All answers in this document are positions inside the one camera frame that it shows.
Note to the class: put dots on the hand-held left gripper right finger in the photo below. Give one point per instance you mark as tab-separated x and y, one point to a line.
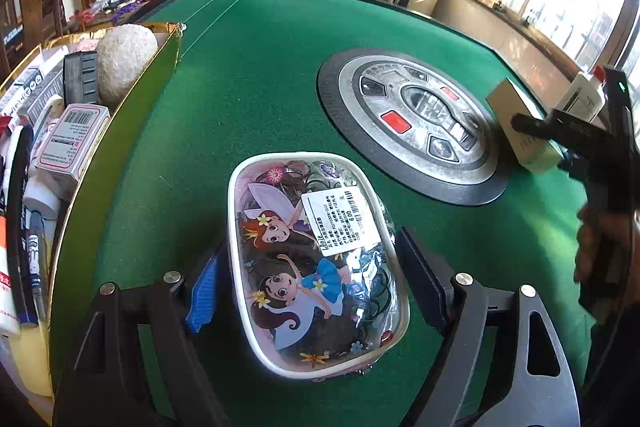
425	279

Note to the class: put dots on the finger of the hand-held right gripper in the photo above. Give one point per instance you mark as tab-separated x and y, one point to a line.
582	168
540	129

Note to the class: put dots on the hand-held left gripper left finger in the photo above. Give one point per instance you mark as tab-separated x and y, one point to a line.
205	297

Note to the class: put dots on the white green carton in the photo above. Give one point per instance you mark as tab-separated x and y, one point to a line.
510	102

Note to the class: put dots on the pink oval hair-tie box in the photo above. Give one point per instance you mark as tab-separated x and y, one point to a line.
315	267

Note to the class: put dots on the green gold cardboard box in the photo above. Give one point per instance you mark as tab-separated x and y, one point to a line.
142	102

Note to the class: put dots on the small white barcode box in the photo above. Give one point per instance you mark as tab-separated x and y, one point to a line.
72	139

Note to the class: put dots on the pens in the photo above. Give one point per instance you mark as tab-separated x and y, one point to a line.
17	187

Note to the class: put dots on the white fluffy ball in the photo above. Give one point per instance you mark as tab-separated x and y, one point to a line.
125	57

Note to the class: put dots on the black ribbed round plastic part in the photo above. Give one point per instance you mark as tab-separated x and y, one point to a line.
80	77

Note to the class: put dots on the long grey white carton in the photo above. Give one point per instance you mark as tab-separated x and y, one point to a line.
35	87

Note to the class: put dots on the person's right hand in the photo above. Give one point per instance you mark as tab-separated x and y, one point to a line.
597	242

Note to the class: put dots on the flat white bottle red cap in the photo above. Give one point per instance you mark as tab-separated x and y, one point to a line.
585	94

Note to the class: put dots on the round table control panel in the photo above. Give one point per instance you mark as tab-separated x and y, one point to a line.
415	127

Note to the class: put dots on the blue ballpoint pen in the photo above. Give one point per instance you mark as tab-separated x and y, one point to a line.
34	252

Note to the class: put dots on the pile of assorted trinkets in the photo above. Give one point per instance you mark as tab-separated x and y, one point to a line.
115	4

